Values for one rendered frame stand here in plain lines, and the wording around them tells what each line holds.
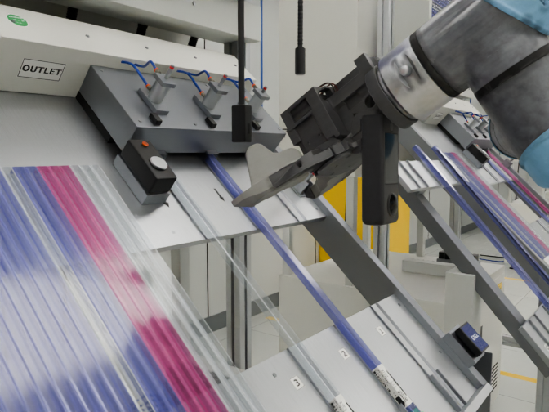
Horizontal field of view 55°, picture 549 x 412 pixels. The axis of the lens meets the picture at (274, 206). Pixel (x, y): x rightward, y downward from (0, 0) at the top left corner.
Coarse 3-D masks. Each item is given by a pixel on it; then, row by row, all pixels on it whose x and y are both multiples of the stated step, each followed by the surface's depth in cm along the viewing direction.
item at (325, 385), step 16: (176, 176) 75; (176, 192) 74; (192, 208) 72; (208, 224) 71; (224, 240) 70; (224, 256) 69; (240, 272) 68; (256, 288) 67; (272, 304) 66; (272, 320) 65; (288, 336) 64; (304, 352) 63; (304, 368) 63; (320, 368) 63; (320, 384) 62
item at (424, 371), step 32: (352, 320) 76; (384, 320) 81; (416, 320) 86; (288, 352) 63; (320, 352) 67; (352, 352) 70; (384, 352) 74; (416, 352) 79; (256, 384) 57; (288, 384) 60; (352, 384) 66; (416, 384) 73; (448, 384) 77
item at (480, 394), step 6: (486, 384) 79; (480, 390) 78; (486, 390) 78; (474, 396) 76; (480, 396) 76; (486, 396) 77; (468, 402) 75; (474, 402) 74; (480, 402) 75; (462, 408) 75; (468, 408) 72; (474, 408) 73
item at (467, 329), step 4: (468, 324) 85; (464, 328) 83; (468, 328) 84; (472, 328) 85; (468, 332) 83; (472, 332) 84; (468, 336) 82; (472, 336) 83; (476, 336) 84; (472, 340) 82; (476, 340) 83; (480, 340) 84; (476, 344) 82; (480, 344) 83; (484, 344) 83; (480, 348) 82
